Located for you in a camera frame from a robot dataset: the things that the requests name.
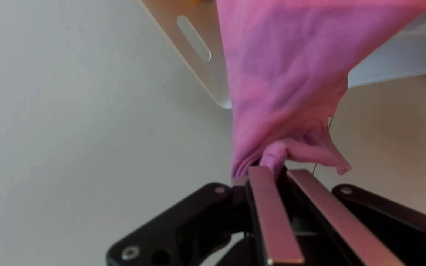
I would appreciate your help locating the white plastic bin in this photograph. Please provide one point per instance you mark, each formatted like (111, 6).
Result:
(193, 44)

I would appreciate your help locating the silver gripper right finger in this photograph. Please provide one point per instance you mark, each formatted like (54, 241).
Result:
(347, 222)

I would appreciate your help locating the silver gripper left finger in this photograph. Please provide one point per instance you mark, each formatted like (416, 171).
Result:
(277, 222)

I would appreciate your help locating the pink shirt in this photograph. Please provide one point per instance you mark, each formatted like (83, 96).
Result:
(292, 74)

